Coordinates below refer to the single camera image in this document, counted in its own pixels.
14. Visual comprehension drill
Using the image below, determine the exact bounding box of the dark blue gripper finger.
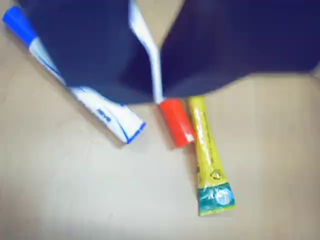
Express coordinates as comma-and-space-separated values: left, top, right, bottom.
159, 0, 320, 99
17, 0, 155, 105

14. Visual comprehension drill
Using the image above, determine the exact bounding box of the yellow sachet with teal end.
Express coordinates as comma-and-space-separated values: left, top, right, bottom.
187, 95, 237, 217

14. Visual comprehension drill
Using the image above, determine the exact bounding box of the white marker pen red cap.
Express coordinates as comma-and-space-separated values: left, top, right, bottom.
128, 0, 196, 148

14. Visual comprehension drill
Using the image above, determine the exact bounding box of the white marker pen blue cap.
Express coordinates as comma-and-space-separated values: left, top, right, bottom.
2, 6, 147, 145

